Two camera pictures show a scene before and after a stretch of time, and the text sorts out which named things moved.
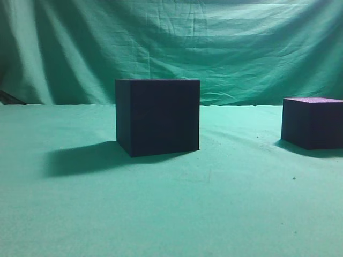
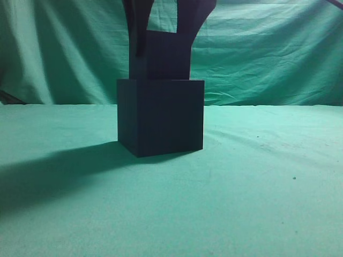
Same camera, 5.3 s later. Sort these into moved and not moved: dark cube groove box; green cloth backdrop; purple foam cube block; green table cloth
Moved: purple foam cube block
Not moved: dark cube groove box; green table cloth; green cloth backdrop
